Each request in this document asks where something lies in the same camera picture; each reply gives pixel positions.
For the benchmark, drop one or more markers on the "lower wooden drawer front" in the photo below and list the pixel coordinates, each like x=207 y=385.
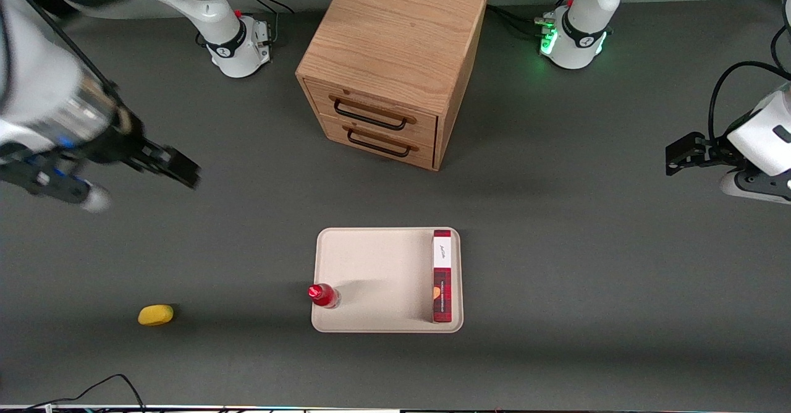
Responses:
x=420 y=153

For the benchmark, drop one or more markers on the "red coke bottle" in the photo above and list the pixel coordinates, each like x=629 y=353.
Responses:
x=324 y=295

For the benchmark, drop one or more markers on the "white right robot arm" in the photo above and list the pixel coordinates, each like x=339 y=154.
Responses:
x=213 y=11

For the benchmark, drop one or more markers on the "yellow mango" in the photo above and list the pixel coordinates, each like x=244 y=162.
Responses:
x=155 y=315

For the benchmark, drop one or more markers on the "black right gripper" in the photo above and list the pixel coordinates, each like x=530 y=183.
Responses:
x=118 y=148

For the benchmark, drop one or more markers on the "red plaid slim box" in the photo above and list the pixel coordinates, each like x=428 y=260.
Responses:
x=442 y=277

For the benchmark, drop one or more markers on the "wooden two-drawer cabinet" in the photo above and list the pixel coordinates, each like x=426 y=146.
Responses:
x=395 y=29

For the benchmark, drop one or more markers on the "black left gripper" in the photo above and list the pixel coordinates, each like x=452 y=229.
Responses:
x=710 y=150

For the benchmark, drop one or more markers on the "white rectangular tray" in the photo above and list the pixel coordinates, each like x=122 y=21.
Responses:
x=377 y=277

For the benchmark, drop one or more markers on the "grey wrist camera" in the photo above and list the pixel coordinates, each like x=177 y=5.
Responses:
x=751 y=189
x=62 y=184

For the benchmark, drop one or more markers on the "upper wooden drawer front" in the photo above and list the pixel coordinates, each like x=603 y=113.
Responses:
x=426 y=122

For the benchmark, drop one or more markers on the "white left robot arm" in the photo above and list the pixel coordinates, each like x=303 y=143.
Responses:
x=584 y=23

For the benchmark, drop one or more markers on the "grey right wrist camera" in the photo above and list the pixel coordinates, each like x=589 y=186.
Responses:
x=62 y=184

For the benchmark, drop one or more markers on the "wooden drawer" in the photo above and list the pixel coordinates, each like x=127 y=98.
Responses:
x=426 y=122
x=420 y=153

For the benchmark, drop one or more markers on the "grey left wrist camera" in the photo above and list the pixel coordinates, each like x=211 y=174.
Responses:
x=751 y=189

